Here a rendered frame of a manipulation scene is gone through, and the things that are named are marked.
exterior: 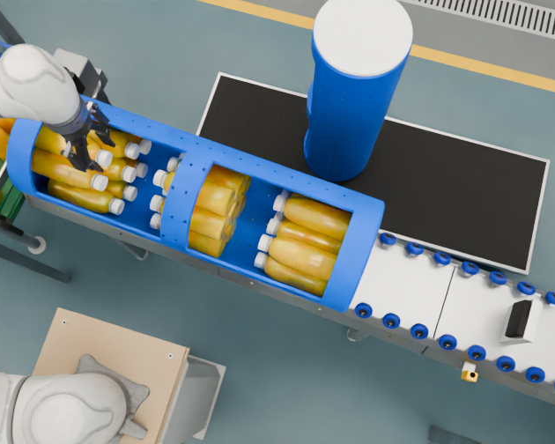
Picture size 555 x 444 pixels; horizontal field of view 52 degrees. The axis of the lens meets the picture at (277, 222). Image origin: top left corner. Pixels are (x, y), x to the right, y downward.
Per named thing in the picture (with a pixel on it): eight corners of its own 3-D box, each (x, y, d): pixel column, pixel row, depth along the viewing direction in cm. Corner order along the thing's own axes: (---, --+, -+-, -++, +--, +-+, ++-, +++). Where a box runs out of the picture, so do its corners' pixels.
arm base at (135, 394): (126, 470, 128) (121, 477, 123) (42, 424, 129) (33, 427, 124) (166, 396, 132) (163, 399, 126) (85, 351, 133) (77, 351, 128)
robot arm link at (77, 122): (87, 90, 110) (98, 104, 115) (46, 75, 110) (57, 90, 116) (67, 130, 107) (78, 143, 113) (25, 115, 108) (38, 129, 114)
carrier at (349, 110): (371, 122, 247) (306, 118, 248) (414, -7, 162) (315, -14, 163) (367, 184, 240) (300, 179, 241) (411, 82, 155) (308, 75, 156)
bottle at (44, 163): (47, 144, 146) (108, 167, 143) (40, 170, 147) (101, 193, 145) (31, 145, 139) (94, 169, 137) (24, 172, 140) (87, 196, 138)
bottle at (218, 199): (237, 192, 138) (171, 168, 140) (233, 187, 131) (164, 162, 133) (227, 218, 137) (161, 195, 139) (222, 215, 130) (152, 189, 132)
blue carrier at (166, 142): (340, 317, 147) (351, 308, 119) (40, 204, 156) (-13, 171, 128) (375, 218, 153) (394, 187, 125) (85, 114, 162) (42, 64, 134)
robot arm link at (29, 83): (84, 76, 110) (17, 79, 110) (52, 30, 95) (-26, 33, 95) (82, 127, 107) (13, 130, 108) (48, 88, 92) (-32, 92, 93)
